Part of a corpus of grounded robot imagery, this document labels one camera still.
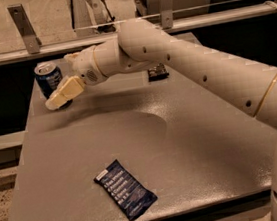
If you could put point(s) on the blue pepsi can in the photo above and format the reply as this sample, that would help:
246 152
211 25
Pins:
48 76

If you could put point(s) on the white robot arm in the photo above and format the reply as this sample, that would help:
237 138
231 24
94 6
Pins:
249 86

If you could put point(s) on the black snack bar wrapper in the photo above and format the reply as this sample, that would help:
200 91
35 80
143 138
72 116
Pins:
157 72

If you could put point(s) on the blue snack bar wrapper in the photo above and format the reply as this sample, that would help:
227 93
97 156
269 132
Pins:
130 195

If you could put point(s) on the metal railing beam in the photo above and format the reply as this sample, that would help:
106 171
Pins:
184 24

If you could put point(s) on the glass railing panel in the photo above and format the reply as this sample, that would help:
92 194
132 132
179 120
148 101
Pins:
56 21

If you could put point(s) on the right metal railing bracket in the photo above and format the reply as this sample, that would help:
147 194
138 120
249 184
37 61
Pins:
166 13

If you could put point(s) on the metal railing bracket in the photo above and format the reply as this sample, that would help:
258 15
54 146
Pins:
166 13
26 31

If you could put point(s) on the left metal railing bracket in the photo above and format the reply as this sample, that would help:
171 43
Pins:
26 31

